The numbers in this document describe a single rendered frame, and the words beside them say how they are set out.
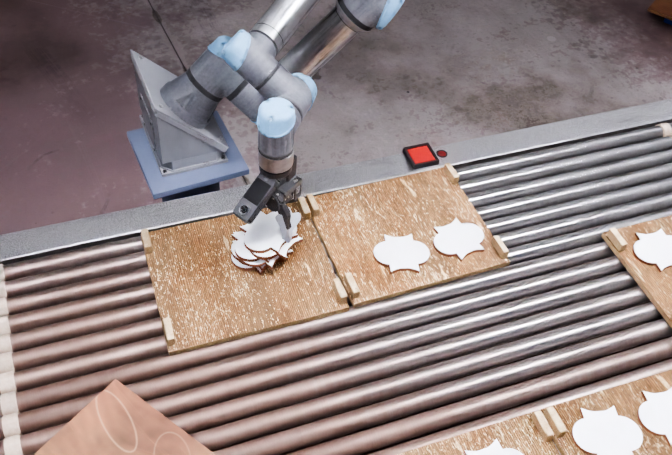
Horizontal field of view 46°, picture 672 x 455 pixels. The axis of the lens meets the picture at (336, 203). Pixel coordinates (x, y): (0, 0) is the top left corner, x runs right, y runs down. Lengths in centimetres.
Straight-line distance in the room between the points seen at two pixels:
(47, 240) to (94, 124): 176
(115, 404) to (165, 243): 50
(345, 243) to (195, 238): 36
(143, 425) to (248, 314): 38
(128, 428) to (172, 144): 84
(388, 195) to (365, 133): 161
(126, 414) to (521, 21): 351
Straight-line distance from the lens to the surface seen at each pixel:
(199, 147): 216
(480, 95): 398
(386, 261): 189
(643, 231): 217
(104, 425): 156
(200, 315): 180
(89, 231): 202
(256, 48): 167
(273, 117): 159
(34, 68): 412
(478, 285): 194
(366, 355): 177
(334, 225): 197
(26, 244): 203
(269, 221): 186
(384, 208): 202
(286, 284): 184
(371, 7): 191
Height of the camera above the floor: 239
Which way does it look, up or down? 46 degrees down
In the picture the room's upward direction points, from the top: 5 degrees clockwise
